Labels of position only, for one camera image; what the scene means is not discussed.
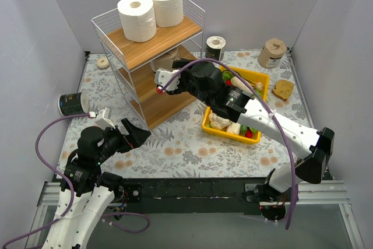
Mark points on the bok choy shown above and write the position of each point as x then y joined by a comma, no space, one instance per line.
233,128

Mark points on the white paper towel roll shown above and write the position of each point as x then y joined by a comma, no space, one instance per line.
168,13
137,19

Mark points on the white wire wooden shelf rack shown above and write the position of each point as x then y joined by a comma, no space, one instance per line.
130,61

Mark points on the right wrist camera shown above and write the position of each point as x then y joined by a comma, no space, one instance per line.
167,81

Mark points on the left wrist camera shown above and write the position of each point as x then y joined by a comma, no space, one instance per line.
102,118

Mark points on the bread slice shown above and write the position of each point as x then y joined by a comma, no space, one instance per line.
283,89

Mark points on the white radish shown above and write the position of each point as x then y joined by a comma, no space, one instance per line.
235,81

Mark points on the black wrapped roll on side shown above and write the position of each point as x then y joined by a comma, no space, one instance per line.
73,104

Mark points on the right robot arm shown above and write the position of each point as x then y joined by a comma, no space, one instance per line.
309,149

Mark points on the white cauliflower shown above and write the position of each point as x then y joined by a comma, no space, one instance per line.
217,122

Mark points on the garlic bulb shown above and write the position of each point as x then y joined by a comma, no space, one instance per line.
259,86

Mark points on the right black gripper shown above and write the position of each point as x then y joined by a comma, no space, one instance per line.
180,77

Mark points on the black wrapped roll at back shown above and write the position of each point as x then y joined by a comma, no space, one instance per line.
215,47

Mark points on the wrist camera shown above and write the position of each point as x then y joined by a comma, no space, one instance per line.
167,81
102,118

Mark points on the brown printed paper roll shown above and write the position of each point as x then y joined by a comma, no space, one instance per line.
165,61

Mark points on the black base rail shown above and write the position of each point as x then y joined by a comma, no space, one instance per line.
199,195

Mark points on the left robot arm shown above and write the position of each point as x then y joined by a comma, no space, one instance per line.
86,191

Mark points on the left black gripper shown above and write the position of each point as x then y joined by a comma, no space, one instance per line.
123,140

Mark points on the small beige donut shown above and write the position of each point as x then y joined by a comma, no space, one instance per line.
102,63

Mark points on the yellow plastic bin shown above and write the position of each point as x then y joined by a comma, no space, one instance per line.
252,77

